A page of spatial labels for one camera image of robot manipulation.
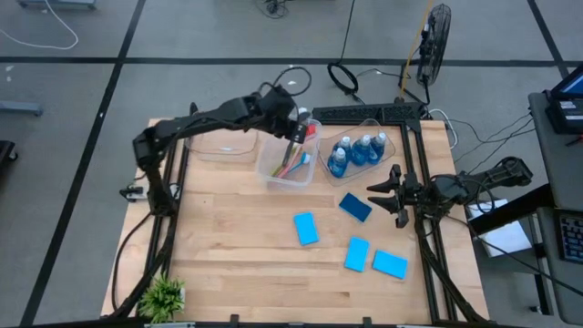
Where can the black metal bar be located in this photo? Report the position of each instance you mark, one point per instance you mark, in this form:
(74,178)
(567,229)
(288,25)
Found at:
(510,209)

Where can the blue dish brush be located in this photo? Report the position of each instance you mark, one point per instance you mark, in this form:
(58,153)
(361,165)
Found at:
(305,158)

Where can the black floor fan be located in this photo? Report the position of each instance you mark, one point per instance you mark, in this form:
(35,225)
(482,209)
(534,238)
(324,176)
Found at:
(435,45)

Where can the light blue sponge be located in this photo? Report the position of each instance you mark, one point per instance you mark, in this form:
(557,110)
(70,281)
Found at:
(390,264)
(306,228)
(357,254)

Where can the green dish brush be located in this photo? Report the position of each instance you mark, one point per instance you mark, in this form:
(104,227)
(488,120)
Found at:
(279,171)

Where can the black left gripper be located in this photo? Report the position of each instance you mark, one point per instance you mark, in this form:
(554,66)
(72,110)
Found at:
(278,111)

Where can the small green potted plant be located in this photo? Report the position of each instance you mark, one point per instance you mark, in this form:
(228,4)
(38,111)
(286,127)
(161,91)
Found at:
(161,298)

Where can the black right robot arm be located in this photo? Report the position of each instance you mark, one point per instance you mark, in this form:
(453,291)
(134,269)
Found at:
(496,175)

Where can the clear rounded plastic bin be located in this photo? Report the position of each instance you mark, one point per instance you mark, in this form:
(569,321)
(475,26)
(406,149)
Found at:
(218,146)
(325,152)

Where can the black laptop computer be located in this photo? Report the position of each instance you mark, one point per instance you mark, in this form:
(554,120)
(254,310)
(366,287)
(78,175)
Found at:
(569,116)

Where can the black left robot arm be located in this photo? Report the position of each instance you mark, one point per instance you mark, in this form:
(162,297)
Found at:
(200,120)

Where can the grey metal floor base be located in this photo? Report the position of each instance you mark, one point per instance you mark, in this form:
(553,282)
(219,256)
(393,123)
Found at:
(54,3)
(20,108)

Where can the grey equipment cart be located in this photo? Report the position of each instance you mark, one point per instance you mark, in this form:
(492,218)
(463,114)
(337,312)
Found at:
(560,173)

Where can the black keyboard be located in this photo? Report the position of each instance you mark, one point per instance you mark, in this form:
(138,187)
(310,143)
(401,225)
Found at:
(574,237)

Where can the clear rectangular plastic tub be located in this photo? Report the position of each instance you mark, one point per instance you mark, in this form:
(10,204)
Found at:
(264,159)

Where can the silver table clamp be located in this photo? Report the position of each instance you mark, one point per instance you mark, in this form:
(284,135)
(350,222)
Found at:
(134,195)

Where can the dark blue scrub sponge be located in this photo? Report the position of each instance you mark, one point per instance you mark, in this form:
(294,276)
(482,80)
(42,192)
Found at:
(355,207)

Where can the black aluminium table frame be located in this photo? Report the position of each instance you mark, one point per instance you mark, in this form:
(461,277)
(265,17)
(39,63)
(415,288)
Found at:
(405,146)

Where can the red dish brush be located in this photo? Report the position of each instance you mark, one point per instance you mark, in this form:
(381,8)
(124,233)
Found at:
(312,130)

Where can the white paper sheet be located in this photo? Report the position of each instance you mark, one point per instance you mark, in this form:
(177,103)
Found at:
(505,241)

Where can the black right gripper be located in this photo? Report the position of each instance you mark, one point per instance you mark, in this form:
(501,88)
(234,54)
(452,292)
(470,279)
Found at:
(416,193)

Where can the black chair base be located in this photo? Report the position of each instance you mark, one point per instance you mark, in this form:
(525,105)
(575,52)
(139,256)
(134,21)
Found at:
(5,152)

